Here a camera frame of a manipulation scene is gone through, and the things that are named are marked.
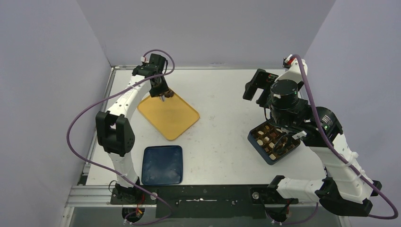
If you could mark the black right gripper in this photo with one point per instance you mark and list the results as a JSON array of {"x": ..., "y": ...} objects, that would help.
[{"x": 282, "y": 126}]

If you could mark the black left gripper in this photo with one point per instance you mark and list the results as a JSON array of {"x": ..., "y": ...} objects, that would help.
[{"x": 163, "y": 89}]

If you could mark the blue chocolate box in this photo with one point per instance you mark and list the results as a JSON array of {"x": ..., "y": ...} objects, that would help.
[{"x": 275, "y": 141}]

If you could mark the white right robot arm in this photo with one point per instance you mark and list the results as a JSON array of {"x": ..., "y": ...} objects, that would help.
[{"x": 345, "y": 190}]

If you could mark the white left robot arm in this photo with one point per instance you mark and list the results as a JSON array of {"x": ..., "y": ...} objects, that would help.
[{"x": 113, "y": 128}]

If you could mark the yellow tray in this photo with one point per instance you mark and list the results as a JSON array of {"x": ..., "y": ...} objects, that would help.
[{"x": 171, "y": 117}]

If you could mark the blue box lid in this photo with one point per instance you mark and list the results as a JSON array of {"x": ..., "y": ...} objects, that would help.
[{"x": 162, "y": 165}]

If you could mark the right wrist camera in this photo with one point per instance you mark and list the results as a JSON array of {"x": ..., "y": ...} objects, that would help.
[{"x": 293, "y": 66}]

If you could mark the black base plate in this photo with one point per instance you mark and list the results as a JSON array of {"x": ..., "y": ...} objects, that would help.
[{"x": 206, "y": 201}]

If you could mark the aluminium frame rail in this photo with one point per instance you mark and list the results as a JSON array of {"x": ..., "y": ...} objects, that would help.
[{"x": 94, "y": 196}]

